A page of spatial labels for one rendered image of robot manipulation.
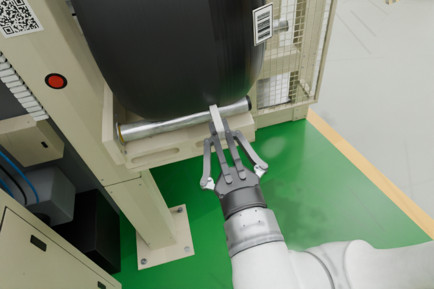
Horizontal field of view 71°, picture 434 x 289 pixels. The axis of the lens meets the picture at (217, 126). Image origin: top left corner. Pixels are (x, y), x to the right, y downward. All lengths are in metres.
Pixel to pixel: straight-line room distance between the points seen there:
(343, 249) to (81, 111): 0.65
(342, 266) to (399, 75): 2.02
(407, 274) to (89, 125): 0.74
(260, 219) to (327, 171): 1.32
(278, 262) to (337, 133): 1.55
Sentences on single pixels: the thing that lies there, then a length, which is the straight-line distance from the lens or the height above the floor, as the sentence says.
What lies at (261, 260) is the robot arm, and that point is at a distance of 0.47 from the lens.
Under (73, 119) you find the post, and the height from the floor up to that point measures 0.94.
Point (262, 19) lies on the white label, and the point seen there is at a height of 1.21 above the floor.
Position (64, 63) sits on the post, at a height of 1.10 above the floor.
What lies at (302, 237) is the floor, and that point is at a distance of 1.60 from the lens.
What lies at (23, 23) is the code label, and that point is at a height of 1.20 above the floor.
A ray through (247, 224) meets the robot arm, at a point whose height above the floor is 1.02.
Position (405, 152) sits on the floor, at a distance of 2.00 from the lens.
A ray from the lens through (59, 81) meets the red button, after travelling 0.78.
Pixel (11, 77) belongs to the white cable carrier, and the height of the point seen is 1.09.
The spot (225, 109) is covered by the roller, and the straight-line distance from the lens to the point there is 0.79.
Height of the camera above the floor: 1.47
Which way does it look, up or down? 48 degrees down
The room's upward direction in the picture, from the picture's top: 9 degrees counter-clockwise
